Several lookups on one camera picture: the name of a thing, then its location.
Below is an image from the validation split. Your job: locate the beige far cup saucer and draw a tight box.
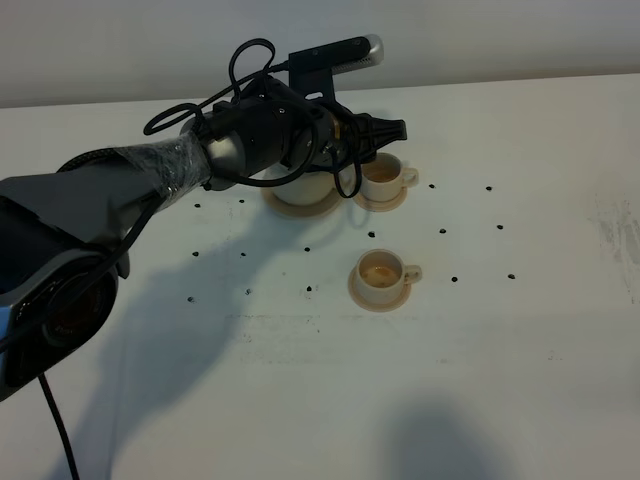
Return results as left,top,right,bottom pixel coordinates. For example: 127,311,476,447
353,177,407,212

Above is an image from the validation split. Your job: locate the beige ceramic teapot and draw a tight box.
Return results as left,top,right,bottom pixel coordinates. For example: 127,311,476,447
263,172,334,207

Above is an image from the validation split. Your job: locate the beige cup saucer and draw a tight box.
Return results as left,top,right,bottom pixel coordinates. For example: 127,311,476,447
348,267,411,312
353,177,407,212

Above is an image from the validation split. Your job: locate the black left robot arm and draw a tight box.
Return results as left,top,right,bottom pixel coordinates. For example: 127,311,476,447
1,76,407,397

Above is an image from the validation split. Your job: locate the beige near cup saucer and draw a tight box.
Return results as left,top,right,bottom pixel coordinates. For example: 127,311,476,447
348,267,411,312

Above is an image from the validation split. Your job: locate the black braided cable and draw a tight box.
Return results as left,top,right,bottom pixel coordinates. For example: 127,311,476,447
0,39,364,480

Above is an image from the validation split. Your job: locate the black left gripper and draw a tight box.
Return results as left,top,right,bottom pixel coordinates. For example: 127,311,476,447
310,102,407,168

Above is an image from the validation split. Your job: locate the beige teapot saucer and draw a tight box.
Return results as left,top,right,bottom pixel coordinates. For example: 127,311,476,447
261,189,343,219

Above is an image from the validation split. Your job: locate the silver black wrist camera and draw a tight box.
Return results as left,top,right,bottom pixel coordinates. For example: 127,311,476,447
288,34,384,102

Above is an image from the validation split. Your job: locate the beige teacup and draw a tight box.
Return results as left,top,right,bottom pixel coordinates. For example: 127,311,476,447
360,153,419,203
349,249,422,311

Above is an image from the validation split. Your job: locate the beige far teacup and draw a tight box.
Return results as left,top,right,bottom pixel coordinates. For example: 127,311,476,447
360,153,419,203

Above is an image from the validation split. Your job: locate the beige near teacup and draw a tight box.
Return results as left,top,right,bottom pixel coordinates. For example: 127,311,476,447
349,249,422,311

